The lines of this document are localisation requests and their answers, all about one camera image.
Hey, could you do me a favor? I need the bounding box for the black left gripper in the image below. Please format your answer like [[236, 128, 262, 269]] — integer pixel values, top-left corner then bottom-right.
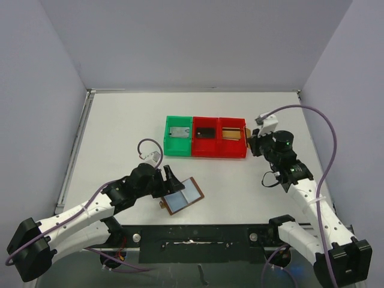
[[136, 165, 184, 198]]

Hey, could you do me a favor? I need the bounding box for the striped gold card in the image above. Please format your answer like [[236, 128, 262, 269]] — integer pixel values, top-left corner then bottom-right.
[[244, 127, 252, 149]]

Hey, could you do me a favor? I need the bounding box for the brown leather card holder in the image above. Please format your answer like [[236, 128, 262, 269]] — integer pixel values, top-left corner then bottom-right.
[[159, 177, 205, 215]]

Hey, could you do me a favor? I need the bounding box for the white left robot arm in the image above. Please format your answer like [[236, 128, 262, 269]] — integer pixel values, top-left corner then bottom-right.
[[5, 163, 185, 282]]

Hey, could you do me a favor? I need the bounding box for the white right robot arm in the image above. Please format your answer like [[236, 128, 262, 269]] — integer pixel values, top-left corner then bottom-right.
[[247, 129, 373, 287]]

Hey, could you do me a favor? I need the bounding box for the silver card in green bin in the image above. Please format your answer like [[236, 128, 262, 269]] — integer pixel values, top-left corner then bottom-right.
[[168, 127, 190, 138]]

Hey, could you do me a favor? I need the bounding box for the black card in red bin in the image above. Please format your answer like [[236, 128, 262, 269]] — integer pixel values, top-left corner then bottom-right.
[[195, 127, 216, 139]]

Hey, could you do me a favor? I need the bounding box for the green plastic bin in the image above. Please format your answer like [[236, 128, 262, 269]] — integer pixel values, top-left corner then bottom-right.
[[163, 115, 193, 157]]

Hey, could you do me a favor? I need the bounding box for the red plastic bin right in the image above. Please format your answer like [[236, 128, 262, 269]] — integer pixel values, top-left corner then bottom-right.
[[218, 118, 247, 158]]

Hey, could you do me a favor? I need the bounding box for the red plastic bin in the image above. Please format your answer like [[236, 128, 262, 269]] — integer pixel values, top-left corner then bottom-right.
[[191, 116, 218, 158], [218, 118, 247, 158]]

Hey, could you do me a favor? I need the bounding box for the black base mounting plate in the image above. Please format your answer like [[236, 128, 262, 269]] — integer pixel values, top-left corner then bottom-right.
[[97, 224, 283, 264]]

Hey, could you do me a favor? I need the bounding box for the red plastic bin middle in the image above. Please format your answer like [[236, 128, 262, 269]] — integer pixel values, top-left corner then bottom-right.
[[191, 116, 218, 158]]

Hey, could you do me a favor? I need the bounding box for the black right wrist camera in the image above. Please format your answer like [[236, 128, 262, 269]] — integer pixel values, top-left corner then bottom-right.
[[272, 130, 294, 152]]

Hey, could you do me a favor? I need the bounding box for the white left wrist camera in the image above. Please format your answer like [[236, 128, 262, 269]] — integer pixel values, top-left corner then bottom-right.
[[139, 151, 161, 166]]

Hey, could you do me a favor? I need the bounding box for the aluminium left frame rail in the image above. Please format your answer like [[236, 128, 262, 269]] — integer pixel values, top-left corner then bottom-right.
[[54, 89, 95, 215]]

